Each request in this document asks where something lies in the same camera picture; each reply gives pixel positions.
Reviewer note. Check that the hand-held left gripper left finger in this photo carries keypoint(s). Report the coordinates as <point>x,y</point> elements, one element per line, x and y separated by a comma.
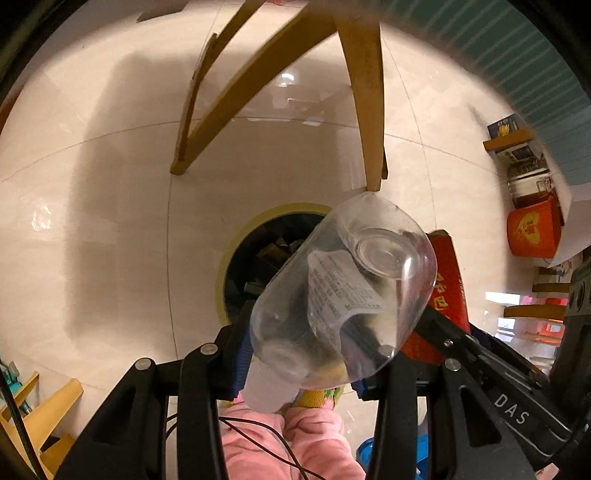
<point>240,369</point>

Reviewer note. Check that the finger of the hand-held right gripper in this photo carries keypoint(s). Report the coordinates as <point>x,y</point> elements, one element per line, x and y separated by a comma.
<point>443,332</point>

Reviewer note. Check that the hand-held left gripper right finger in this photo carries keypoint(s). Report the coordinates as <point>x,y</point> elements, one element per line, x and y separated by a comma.
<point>392,378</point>

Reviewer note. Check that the red packet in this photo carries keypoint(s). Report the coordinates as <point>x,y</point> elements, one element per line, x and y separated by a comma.
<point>445,277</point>

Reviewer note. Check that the clear plastic bottle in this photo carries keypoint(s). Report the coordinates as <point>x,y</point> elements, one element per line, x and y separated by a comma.
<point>286,314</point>

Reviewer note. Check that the yellow rimmed trash bin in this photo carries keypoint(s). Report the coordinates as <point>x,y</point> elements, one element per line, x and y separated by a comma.
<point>258,240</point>

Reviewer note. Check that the yellow green slipper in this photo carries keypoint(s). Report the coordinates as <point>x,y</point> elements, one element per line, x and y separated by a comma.
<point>318,399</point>

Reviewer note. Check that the person's pink pants leg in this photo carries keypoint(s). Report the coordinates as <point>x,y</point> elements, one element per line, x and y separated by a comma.
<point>286,443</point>

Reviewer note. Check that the orange red bucket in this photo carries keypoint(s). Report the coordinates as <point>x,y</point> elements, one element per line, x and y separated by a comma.
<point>533,226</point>

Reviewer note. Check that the glass jar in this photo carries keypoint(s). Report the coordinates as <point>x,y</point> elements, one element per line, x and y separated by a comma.
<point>528,184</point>

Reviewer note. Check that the yellow plastic stool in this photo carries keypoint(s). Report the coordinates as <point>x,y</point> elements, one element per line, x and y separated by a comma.
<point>41,424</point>

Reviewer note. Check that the blue yellow box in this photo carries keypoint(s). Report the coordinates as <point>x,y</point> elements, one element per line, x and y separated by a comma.
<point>512,127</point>

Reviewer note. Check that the teal plastic toy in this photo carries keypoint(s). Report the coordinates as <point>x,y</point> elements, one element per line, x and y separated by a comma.
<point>9,383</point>

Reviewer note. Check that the tree print tablecloth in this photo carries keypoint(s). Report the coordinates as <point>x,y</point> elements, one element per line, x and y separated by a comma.
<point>508,46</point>

